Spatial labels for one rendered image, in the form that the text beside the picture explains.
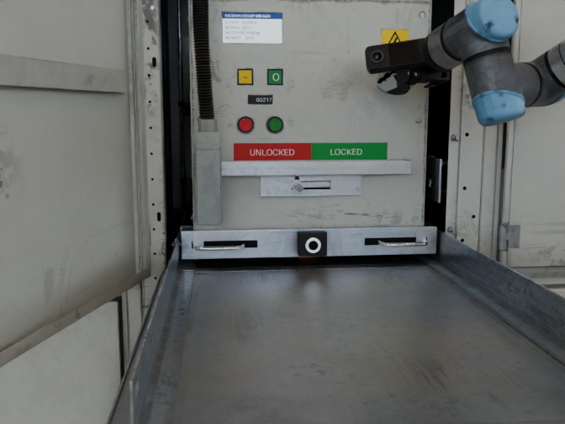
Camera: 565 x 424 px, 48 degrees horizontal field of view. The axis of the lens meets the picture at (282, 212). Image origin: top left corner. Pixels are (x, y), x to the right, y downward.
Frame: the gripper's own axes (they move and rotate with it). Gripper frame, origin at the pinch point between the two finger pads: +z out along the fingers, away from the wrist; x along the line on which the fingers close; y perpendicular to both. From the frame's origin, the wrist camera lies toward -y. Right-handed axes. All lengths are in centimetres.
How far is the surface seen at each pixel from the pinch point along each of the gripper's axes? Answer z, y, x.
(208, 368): -30, -46, -47
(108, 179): 7, -54, -17
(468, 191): -1.5, 17.6, -23.1
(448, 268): 0.0, 11.6, -38.6
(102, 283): 8, -56, -35
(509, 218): -4.0, 25.1, -29.5
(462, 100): -5.7, 15.5, -5.1
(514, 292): -27, 5, -43
